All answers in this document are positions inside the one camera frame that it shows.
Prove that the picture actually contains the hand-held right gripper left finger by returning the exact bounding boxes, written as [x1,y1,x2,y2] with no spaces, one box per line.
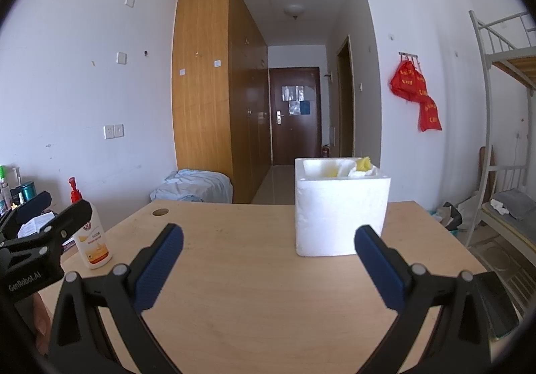
[47,223,185,374]

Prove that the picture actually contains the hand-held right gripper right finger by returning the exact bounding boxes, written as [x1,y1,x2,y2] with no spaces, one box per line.
[354,225,491,374]

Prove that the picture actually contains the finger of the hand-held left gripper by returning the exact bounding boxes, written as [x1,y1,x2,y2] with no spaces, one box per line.
[0,200,93,258]
[0,191,53,232]

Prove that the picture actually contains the white foam box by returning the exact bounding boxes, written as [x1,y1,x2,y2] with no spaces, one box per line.
[294,156,392,257]

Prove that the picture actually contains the person's left hand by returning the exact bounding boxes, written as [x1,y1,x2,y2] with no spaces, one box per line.
[29,292,54,356]

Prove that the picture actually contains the white printed paper box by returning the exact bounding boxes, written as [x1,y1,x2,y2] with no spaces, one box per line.
[17,210,59,238]

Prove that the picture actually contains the green spray bottle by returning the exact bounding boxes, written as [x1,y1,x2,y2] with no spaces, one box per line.
[0,165,9,215]

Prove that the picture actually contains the white lotion bottle red pump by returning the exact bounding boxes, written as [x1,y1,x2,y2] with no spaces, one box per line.
[68,177,113,270]

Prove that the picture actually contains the light blue cloth bundle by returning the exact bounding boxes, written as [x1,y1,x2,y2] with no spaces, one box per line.
[150,169,233,204]

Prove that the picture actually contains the black plastic bag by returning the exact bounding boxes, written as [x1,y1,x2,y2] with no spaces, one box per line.
[435,202,462,231]

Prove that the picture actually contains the white plastic bag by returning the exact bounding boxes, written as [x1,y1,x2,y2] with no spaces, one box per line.
[456,194,482,228]

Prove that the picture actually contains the brown wooden board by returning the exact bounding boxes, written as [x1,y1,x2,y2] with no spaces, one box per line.
[479,145,495,190]

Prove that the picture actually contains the grey cloth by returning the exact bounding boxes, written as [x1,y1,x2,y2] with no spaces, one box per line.
[490,189,536,221]

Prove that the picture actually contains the dark brown door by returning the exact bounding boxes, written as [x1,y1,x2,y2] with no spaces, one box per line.
[269,67,321,166]

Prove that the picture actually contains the red cloth bag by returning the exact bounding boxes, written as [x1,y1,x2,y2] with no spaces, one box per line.
[389,60,428,102]
[418,97,443,132]

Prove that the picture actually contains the light wooden wardrobe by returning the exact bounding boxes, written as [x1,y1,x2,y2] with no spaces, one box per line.
[172,0,273,205]

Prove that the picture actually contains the white metal bunk bed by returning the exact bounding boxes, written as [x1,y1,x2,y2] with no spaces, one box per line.
[468,9,536,316]

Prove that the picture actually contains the brown side door frame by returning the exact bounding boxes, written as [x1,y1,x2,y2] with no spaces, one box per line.
[337,35,356,159]

